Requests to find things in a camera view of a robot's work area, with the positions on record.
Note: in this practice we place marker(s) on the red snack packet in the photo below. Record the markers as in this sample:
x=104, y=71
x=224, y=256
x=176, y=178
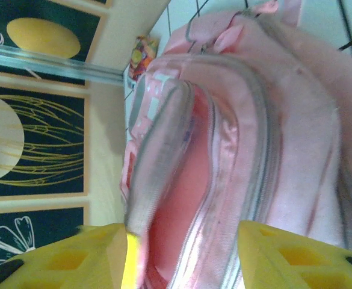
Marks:
x=142, y=58

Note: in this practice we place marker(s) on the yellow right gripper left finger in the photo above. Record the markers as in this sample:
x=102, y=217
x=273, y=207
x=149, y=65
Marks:
x=73, y=262

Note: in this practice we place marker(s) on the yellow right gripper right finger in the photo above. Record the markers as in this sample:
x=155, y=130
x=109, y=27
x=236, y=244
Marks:
x=299, y=265

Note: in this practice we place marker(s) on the pink backpack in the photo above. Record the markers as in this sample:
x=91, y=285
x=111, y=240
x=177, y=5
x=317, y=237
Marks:
x=284, y=135

